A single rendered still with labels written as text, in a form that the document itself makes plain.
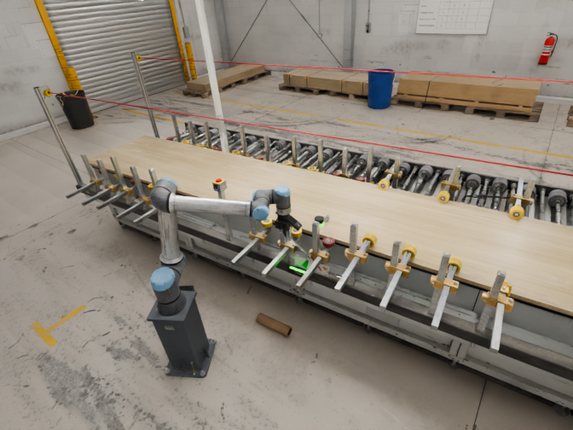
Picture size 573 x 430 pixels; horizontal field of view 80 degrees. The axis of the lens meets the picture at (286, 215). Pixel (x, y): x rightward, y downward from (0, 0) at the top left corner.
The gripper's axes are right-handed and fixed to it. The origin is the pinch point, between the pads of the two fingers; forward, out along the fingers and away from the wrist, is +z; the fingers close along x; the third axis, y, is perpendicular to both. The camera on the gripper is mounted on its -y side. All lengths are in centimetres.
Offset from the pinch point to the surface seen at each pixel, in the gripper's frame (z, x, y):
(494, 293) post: -4, -6, -115
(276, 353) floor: 98, 22, 4
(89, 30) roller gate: -68, -368, 747
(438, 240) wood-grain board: 7, -51, -82
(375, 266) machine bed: 25, -28, -50
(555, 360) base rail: 26, -6, -150
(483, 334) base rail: 27, -6, -118
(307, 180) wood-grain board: 8, -85, 33
